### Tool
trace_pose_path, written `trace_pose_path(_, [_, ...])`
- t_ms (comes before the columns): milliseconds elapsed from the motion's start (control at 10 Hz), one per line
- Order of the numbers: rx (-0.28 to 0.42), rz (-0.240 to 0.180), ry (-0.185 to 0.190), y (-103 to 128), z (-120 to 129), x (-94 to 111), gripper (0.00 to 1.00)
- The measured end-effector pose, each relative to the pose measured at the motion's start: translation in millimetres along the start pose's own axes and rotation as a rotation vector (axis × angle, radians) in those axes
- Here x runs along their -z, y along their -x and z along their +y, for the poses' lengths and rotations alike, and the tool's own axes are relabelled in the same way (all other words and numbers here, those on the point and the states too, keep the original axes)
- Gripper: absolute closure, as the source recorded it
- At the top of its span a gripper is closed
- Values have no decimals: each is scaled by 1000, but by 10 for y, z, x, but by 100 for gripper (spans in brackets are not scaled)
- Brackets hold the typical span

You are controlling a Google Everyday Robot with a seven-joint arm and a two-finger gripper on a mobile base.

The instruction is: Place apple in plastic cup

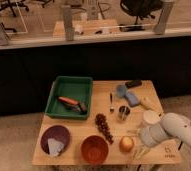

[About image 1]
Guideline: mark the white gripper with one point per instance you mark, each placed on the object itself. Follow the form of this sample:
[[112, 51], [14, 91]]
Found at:
[[150, 136]]

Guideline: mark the yellow red apple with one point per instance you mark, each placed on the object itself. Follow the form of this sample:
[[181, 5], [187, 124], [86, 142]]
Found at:
[[126, 144]]

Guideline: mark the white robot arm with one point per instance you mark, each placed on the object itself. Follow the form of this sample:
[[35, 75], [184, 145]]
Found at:
[[176, 126]]

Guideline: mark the white plastic cup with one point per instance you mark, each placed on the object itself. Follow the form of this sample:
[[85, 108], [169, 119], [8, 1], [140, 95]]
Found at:
[[149, 118]]

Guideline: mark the small metal cup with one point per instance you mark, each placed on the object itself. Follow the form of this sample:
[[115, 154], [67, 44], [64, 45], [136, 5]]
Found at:
[[124, 111]]

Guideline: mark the yellow banana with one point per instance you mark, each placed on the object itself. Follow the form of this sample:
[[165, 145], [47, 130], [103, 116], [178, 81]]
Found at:
[[147, 104]]

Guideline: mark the blue sponge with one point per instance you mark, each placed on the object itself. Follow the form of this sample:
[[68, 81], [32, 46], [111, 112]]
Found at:
[[132, 99]]

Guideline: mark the metal fork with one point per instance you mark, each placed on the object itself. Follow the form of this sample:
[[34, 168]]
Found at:
[[111, 103]]

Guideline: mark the dark grape bunch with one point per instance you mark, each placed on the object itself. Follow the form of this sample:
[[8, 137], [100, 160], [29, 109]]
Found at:
[[103, 127]]

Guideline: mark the orange bowl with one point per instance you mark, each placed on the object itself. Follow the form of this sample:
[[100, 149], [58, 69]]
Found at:
[[94, 150]]

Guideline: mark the blue grey cloth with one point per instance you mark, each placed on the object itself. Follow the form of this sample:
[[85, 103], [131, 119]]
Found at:
[[121, 91]]

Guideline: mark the black rectangular block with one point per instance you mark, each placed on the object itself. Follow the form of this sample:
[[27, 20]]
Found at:
[[133, 83]]

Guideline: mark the green plastic tray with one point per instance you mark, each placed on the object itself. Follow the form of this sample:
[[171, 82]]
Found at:
[[77, 88]]

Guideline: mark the purple plate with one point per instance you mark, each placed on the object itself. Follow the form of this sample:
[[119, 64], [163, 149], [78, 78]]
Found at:
[[58, 132]]

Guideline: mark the grey folded cloth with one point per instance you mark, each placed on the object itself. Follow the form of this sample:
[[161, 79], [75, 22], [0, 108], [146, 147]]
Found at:
[[55, 147]]

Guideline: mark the black office chair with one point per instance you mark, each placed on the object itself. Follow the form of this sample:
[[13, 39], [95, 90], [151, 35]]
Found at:
[[141, 8]]

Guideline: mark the orange handled tool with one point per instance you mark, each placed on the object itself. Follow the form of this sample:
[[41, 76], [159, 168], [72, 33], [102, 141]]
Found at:
[[72, 104]]

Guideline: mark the grey right post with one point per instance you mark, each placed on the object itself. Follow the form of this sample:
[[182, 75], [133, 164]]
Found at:
[[164, 16]]

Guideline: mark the grey middle post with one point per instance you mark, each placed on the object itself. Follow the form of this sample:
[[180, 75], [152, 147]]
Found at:
[[67, 20]]

